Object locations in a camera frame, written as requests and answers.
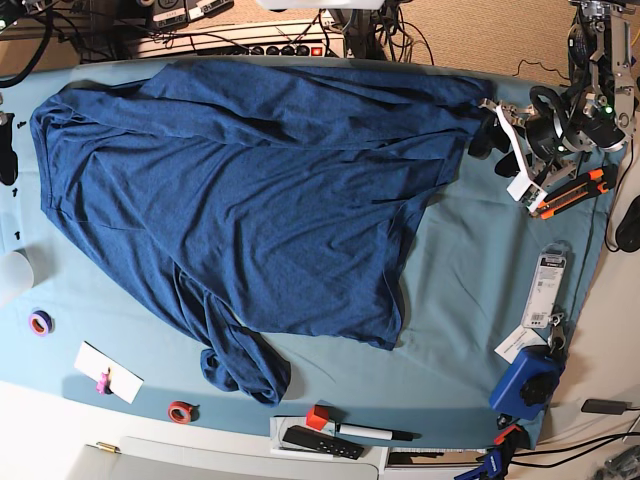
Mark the blue box with black knob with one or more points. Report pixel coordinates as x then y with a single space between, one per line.
528 383

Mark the red cube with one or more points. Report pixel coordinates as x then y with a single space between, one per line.
317 418

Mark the power strip with red switch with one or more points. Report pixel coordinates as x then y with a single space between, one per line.
311 37

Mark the black small device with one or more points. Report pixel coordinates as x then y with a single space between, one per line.
604 407

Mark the black computer mouse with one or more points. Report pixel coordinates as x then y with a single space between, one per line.
627 234

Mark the black remote control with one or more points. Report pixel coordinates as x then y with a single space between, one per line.
322 443

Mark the red tape roll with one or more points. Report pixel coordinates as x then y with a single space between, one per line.
182 413

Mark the white paper card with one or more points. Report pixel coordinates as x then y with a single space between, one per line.
518 339

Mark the white card with pink clip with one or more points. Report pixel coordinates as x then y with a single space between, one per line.
108 375

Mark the purple tape roll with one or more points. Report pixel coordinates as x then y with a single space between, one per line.
40 323

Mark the white black marker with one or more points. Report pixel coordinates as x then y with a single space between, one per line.
374 433

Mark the blister pack with tool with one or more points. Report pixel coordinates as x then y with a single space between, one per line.
548 274

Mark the orange black utility knife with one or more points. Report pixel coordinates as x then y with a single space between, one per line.
586 186

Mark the blue clamp bottom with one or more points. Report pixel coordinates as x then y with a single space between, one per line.
491 468

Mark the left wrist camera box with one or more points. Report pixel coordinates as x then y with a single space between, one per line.
524 190

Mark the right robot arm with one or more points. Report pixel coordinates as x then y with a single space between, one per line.
12 12

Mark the orange clamp bottom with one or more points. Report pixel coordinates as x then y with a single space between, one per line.
511 433

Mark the light blue table cloth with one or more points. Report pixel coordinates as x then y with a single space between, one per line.
465 284

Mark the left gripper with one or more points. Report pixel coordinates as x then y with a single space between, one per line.
532 141

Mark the blue t-shirt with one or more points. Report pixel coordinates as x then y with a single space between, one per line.
234 200

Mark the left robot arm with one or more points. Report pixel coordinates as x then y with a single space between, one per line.
596 110

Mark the translucent plastic cup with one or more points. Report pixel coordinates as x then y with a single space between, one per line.
16 277

